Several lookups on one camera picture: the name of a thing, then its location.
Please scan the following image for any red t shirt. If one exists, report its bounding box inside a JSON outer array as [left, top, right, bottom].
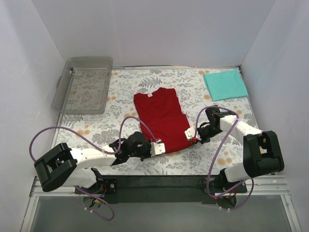
[[133, 87, 191, 154]]

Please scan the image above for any clear plastic bin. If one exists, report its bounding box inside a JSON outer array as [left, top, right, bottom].
[[51, 56, 113, 115]]

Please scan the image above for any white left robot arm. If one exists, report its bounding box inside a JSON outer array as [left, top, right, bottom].
[[34, 132, 155, 193]]

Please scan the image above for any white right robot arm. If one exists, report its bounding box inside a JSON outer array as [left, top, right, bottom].
[[194, 105, 285, 192]]

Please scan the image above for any floral tablecloth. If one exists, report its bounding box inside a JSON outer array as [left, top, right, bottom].
[[53, 68, 243, 175]]

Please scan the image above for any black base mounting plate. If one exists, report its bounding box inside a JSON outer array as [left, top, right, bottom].
[[74, 175, 248, 205]]

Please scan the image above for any folded teal t shirt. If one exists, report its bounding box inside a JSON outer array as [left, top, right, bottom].
[[203, 69, 248, 102]]

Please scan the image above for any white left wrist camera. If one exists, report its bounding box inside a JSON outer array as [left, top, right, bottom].
[[150, 140, 166, 157]]

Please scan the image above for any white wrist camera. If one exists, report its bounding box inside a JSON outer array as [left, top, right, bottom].
[[184, 127, 201, 143], [150, 140, 166, 157]]

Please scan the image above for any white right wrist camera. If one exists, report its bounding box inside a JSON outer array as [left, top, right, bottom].
[[184, 127, 201, 143]]

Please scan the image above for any aluminium frame rail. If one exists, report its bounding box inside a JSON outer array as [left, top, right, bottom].
[[29, 175, 291, 196]]

